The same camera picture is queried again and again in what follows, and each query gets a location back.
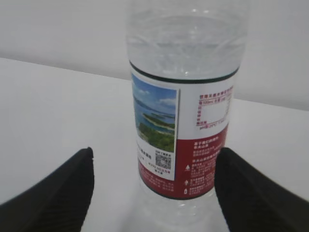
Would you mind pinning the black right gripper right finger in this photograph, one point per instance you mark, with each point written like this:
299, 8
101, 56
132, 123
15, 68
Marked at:
251, 202

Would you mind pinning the clear plastic water bottle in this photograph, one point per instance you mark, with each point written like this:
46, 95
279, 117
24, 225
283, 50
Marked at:
184, 57

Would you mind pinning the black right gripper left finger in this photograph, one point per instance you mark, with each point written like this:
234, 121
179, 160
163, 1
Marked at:
58, 203

